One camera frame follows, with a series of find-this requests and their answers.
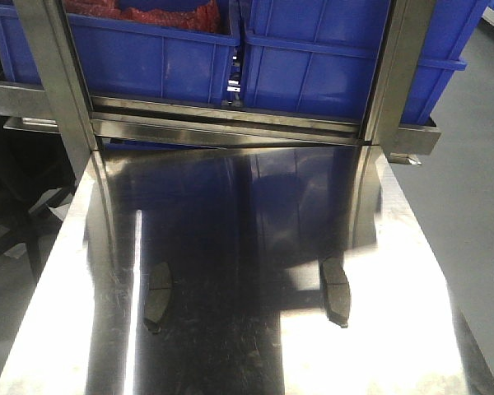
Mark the brake pad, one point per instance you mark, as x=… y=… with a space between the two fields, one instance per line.
x=336 y=291
x=158 y=296

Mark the blue bin right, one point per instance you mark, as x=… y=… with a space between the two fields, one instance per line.
x=319 y=57

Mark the blue bin with red parts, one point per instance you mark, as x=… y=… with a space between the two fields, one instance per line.
x=128 y=57

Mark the red mesh packaged parts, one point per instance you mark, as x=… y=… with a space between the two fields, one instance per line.
x=205 y=18

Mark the blue bin far left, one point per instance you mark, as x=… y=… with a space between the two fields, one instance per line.
x=18 y=64

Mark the steel rack frame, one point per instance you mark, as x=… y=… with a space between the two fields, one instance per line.
x=62 y=103

